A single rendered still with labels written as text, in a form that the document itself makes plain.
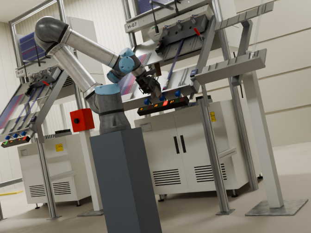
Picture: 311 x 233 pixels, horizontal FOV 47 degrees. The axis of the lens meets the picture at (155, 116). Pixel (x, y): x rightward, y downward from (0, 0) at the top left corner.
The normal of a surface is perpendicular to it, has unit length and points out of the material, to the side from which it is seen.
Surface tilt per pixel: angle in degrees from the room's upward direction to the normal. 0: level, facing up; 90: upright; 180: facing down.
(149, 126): 90
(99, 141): 90
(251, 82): 90
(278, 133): 90
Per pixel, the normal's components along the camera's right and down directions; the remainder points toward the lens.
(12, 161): 0.87, -0.19
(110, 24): -0.46, 0.06
